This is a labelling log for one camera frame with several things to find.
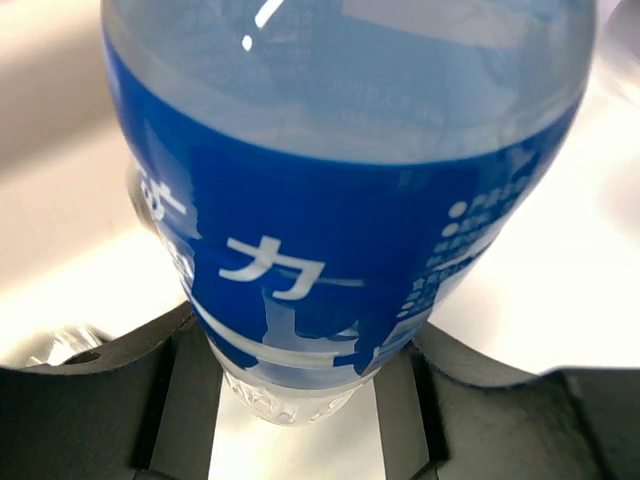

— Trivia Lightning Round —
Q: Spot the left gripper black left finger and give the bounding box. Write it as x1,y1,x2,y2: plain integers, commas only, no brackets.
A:
1,303,222,479

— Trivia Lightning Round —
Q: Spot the small water bottle blue cap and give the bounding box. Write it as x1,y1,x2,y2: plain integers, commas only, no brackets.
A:
101,1,597,426

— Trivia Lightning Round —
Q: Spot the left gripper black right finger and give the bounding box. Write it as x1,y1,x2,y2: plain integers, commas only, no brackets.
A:
374,325,639,479

